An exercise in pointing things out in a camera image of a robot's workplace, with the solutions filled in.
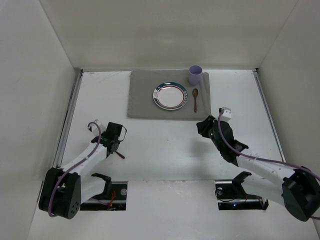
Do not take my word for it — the brown wooden fork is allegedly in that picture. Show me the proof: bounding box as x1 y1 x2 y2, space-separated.
115 151 126 160

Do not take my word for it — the brown wooden spoon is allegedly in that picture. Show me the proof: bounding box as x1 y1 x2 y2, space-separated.
192 88 199 113

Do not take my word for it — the grey cloth placemat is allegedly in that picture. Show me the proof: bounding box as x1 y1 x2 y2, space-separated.
127 69 211 121

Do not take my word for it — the white plate with green rim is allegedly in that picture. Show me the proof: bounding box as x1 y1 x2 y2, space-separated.
152 81 188 111

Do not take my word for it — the purple plastic cup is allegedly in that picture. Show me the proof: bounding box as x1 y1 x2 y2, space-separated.
188 65 203 86

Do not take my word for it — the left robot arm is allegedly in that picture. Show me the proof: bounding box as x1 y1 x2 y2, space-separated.
38 120 128 220

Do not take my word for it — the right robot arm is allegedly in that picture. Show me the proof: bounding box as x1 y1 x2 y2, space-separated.
196 115 320 222

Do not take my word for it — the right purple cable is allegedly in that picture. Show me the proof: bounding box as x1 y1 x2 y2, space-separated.
216 109 320 220

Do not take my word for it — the purple cable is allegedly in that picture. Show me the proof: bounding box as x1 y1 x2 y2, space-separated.
47 121 118 218
216 109 320 220

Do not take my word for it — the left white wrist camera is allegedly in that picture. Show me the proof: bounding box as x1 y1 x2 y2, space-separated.
87 119 106 135

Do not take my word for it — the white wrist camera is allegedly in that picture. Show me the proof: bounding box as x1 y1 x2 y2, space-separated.
87 119 106 135
219 107 232 122

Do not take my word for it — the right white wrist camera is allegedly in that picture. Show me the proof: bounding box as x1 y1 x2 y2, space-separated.
219 107 232 122

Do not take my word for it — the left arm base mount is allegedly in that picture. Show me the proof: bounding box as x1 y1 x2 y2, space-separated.
80 173 128 211

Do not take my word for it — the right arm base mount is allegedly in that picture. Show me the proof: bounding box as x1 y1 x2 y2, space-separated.
214 171 269 211

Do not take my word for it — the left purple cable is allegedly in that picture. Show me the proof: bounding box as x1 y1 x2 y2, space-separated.
47 121 118 218

